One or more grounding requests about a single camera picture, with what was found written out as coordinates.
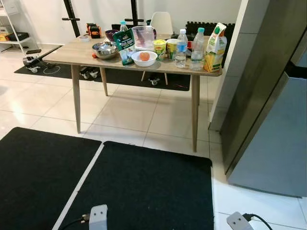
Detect shiny steel bowl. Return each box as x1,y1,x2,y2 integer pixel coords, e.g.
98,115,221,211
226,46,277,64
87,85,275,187
92,42,119,60

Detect grey fridge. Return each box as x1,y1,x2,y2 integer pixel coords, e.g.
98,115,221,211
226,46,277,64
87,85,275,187
221,0,307,198

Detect yellow green juice carton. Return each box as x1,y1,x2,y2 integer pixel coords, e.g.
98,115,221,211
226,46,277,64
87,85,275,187
203,23,228,73

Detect large water bottle green cap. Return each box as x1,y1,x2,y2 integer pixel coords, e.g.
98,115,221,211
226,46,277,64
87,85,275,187
191,27,206,71

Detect water bottle white cap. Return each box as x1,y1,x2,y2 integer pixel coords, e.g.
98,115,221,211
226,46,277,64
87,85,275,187
175,29,189,69

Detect black foam tile stack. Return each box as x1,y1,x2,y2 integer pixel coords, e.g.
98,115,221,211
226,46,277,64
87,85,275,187
186,21,236,65

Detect yellow instant noodle cup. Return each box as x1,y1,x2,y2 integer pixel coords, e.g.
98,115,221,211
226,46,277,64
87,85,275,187
165,38,179,59
153,39,167,61

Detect black caster wheel pair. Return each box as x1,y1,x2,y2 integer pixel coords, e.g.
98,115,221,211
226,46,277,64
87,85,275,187
148,73,160,87
79,67,100,80

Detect white round bowl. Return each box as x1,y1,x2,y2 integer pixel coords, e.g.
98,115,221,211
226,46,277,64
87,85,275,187
131,50,158,67

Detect white plastic chair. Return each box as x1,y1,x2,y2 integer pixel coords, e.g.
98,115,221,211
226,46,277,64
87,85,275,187
142,11,175,87

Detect clear plastic jug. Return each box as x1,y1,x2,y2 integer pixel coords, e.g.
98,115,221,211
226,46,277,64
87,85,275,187
131,25,156,51

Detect thin black floor mat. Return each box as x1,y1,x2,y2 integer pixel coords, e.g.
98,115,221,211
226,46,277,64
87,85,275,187
14,61,191,92

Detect dark green milk pouch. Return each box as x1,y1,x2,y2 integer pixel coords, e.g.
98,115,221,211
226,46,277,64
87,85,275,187
113,28,137,66

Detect dark purple bowl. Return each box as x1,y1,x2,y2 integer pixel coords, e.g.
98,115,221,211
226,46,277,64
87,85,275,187
105,30,120,42

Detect orange black device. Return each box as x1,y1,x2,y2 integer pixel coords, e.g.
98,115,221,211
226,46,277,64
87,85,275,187
86,23,102,39

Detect light wooden table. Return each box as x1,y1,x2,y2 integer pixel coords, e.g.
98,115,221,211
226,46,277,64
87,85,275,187
42,34,224,153

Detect black wheeled floor equipment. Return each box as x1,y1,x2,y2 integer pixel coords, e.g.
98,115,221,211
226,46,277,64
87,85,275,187
23,46,63,74

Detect white metal shelf rack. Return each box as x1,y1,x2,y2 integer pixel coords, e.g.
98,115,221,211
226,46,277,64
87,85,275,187
0,0,32,54

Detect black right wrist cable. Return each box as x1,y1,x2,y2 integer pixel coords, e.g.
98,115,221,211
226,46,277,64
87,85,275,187
242,213,273,230

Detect black metal rack post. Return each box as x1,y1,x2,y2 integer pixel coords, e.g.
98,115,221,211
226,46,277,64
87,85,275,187
125,0,144,27
62,0,81,39

